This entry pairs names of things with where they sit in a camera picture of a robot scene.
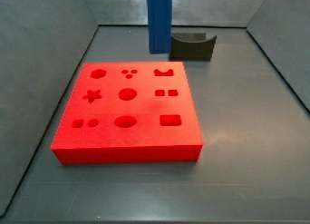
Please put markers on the red shape sorter block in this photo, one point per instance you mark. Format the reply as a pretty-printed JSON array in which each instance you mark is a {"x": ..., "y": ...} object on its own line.
[{"x": 130, "y": 114}]

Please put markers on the blue rectangular peg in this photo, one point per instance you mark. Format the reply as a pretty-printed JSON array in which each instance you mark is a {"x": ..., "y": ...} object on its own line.
[{"x": 159, "y": 26}]

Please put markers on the black curved holder block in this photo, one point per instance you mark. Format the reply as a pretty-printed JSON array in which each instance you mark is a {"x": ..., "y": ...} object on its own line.
[{"x": 191, "y": 47}]

